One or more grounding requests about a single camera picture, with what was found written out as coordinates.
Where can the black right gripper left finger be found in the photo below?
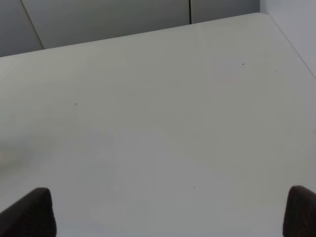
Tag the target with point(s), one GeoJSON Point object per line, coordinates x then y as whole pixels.
{"type": "Point", "coordinates": [30, 216]}

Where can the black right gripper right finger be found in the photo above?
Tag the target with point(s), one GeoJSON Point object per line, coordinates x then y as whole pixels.
{"type": "Point", "coordinates": [300, 213]}

